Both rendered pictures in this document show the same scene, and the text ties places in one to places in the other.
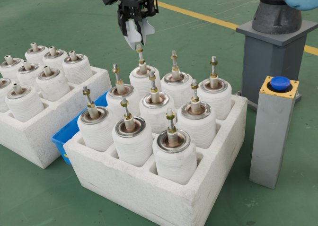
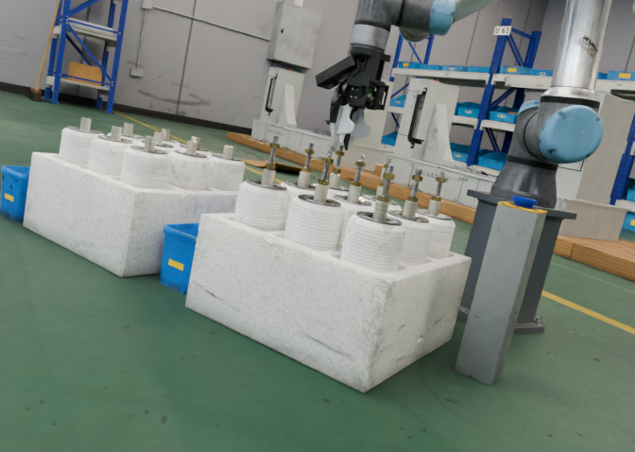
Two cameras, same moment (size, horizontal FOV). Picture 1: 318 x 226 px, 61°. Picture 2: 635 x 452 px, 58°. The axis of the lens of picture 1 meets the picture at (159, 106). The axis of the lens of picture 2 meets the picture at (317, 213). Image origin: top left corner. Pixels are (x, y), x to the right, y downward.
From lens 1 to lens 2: 57 cm
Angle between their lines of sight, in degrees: 28
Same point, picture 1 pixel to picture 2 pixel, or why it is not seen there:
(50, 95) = (181, 180)
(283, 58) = not seen: hidden behind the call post
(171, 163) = (372, 234)
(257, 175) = (470, 356)
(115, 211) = (238, 339)
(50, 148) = (147, 250)
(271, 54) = not seen: hidden behind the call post
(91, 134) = (258, 199)
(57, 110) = (185, 199)
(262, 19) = (506, 180)
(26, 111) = (147, 175)
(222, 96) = (443, 224)
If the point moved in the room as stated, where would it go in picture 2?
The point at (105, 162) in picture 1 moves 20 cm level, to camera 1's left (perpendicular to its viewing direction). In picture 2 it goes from (266, 237) to (146, 215)
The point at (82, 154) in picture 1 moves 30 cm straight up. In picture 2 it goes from (231, 226) to (263, 52)
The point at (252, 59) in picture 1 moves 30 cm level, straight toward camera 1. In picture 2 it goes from (482, 237) to (471, 257)
